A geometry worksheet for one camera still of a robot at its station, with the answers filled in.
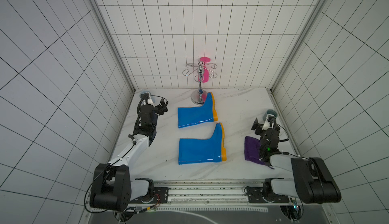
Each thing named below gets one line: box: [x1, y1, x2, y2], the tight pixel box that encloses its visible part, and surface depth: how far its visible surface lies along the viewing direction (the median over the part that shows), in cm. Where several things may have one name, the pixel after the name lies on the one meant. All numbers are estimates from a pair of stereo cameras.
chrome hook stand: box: [182, 60, 218, 105], surface depth 100 cm
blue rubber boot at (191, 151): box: [178, 122, 227, 165], surface depth 86 cm
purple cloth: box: [244, 136, 270, 167], surface depth 91 cm
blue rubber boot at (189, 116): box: [177, 91, 218, 129], surface depth 105 cm
